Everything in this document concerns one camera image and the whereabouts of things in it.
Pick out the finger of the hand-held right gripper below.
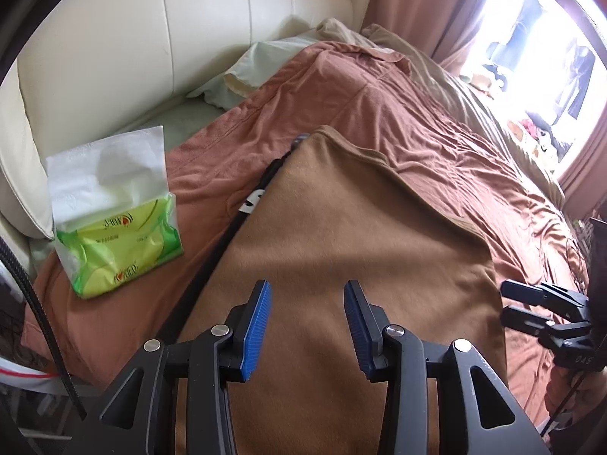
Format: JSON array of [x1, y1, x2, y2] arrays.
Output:
[[501, 306, 592, 343], [501, 279, 591, 316]]

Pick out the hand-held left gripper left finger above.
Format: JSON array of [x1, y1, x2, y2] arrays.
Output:
[[61, 279, 273, 455]]

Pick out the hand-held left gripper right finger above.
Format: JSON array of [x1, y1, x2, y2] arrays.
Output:
[[344, 279, 551, 455]]

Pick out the brown printed t-shirt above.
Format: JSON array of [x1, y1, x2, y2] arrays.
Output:
[[175, 126, 508, 455]]

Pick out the pink curtain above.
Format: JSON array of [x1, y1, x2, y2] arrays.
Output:
[[560, 99, 607, 221], [374, 0, 503, 77]]

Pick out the green tissue pack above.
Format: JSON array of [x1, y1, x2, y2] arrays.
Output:
[[45, 126, 183, 300]]

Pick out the dark hanging garment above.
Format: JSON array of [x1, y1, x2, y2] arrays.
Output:
[[554, 38, 597, 120]]

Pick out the pinkish brown blanket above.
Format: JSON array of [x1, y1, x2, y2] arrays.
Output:
[[21, 40, 593, 437]]

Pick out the bedside clutter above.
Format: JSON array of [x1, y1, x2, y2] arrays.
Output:
[[0, 270, 64, 418]]

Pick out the cream padded headboard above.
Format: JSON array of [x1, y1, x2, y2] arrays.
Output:
[[0, 0, 375, 240]]

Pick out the thin black cable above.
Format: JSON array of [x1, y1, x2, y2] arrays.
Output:
[[541, 369, 585, 438]]

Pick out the black strap white print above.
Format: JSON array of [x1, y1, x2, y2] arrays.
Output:
[[164, 135, 309, 348]]

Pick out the black ribbed cable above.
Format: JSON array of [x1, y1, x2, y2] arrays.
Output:
[[0, 236, 90, 419]]

